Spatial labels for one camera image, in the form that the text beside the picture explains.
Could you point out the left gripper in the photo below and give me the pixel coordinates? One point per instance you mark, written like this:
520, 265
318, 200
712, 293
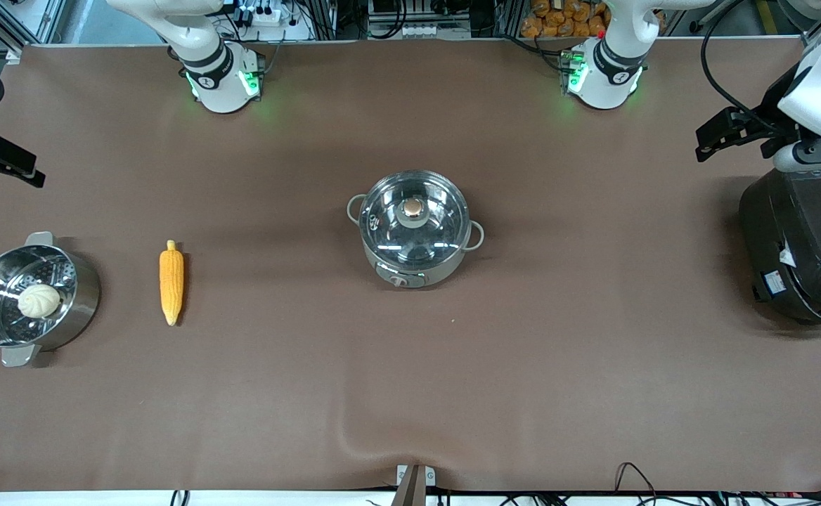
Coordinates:
777, 92

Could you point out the yellow corn cob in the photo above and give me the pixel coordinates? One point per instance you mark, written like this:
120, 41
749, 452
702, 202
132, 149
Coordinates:
171, 281

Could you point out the round glass pot lid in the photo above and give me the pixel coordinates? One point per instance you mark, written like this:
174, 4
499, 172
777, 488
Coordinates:
414, 221

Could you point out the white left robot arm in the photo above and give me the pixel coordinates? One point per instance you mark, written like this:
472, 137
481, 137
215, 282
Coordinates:
611, 77

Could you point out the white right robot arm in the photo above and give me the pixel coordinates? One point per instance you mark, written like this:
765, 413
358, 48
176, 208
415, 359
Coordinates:
217, 77

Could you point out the stainless steel steamer pot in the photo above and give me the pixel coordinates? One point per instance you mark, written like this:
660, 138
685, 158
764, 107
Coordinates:
80, 295

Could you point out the grey electric cooking pot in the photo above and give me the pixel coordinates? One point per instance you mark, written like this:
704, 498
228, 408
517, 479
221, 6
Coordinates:
417, 270

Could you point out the black rice cooker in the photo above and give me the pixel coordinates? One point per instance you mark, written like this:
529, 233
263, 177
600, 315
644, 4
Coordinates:
811, 246

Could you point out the white steamed bun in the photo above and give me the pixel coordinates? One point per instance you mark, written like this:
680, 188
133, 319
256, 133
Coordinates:
38, 301

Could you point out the crate of orange buns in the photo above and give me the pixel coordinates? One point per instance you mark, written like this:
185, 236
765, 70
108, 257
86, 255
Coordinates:
565, 17

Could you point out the white power strip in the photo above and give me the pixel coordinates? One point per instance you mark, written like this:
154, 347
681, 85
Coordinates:
263, 14

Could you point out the white socket bar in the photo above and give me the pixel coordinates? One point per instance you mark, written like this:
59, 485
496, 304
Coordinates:
423, 30

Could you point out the brown table mat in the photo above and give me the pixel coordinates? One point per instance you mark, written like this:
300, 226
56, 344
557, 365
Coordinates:
242, 400

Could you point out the aluminium frame profile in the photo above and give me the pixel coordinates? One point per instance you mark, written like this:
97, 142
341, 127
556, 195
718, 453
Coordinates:
3, 31

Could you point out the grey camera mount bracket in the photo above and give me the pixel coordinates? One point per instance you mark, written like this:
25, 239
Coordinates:
414, 485

